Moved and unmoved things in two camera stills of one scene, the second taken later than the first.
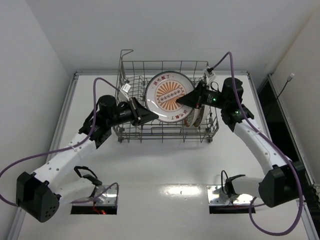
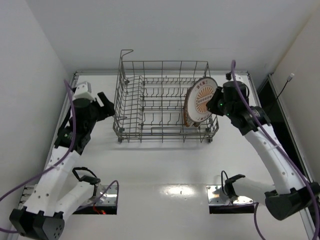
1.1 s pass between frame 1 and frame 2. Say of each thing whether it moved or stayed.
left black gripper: moved
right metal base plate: stayed
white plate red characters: moved
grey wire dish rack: stayed
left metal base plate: stayed
